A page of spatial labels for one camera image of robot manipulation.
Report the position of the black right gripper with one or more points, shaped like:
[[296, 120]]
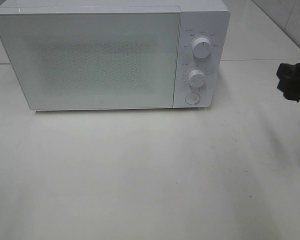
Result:
[[289, 80]]

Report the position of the white microwave oven body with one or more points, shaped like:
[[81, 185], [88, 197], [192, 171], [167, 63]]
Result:
[[208, 18]]

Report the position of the white timer knob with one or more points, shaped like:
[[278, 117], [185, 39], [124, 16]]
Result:
[[196, 78]]

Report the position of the round door release button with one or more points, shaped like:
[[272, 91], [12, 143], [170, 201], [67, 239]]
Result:
[[192, 98]]

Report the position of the upper white power knob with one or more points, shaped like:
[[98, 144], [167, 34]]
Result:
[[201, 47]]

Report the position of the white microwave door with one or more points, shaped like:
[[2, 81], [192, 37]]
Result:
[[93, 61]]

